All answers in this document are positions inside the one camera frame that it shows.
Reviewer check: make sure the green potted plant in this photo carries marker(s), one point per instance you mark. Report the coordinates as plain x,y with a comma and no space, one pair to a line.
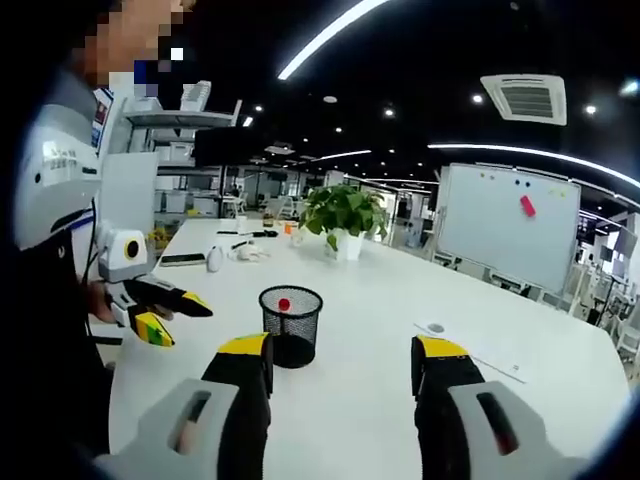
345,210

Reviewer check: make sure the red whiteboard eraser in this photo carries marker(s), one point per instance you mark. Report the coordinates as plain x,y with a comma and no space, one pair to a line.
528,205

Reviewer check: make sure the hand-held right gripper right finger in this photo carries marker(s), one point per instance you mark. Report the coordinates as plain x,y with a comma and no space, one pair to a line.
475,430

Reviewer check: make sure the red cap whiteboard marker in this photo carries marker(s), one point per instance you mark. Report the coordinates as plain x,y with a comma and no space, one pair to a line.
284,304

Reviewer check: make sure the white standing panel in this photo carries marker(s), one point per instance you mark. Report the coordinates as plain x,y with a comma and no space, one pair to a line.
127,195

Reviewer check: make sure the white oval device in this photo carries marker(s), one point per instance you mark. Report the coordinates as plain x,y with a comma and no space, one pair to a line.
215,260

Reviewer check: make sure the thin curved ceiling light strip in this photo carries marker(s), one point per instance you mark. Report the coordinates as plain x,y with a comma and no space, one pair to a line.
500,147

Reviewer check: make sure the white chest-worn device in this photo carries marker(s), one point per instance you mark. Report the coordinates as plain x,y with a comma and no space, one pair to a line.
55,175

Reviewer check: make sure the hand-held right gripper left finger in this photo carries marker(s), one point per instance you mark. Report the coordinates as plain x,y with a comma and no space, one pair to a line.
210,425

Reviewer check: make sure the long curved ceiling light strip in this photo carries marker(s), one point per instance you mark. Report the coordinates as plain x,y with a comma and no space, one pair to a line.
333,37

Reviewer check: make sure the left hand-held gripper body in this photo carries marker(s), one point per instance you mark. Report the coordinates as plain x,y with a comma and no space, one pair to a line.
117,260

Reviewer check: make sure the wall poster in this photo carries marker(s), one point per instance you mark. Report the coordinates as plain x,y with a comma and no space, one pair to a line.
102,115

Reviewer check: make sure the black mesh pen holder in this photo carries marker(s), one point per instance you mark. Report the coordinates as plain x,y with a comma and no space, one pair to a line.
295,345

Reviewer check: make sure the ceiling air conditioner vent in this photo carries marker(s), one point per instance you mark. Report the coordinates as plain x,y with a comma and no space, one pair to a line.
525,99

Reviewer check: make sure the clear round dish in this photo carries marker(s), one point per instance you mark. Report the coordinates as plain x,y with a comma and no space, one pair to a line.
250,252

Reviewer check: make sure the operator in white shirt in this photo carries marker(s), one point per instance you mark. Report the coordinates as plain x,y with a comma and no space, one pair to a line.
50,350

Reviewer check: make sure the person's left hand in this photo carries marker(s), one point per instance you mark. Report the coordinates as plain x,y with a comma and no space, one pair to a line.
100,305

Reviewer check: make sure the grey metal shelving rack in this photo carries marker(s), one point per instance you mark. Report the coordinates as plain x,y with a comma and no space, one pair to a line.
180,117

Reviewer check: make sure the white paper cup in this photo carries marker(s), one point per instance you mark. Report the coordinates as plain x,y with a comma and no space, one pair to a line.
242,225

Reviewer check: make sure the group of white office chairs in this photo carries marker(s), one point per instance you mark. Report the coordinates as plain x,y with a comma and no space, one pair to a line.
629,335

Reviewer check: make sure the black monitor on pole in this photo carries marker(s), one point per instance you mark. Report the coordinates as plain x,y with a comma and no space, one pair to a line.
222,147

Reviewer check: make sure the white ribbed device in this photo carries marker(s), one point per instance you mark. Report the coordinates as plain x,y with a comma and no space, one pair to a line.
195,96

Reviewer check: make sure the black smartphone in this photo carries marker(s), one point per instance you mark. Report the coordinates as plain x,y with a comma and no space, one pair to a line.
182,259

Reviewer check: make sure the white rolling whiteboard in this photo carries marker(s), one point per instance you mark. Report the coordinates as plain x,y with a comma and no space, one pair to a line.
490,230

